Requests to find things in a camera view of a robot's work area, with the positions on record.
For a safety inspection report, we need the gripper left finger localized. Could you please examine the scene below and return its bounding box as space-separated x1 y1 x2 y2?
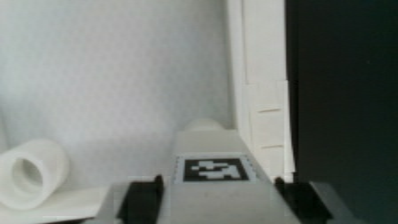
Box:
118 176 166 224

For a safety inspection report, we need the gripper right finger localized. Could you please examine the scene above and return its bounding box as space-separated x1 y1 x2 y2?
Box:
274 177 356 224

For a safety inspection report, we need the white desk top tray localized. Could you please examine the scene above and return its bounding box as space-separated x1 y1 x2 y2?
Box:
0 0 295 224

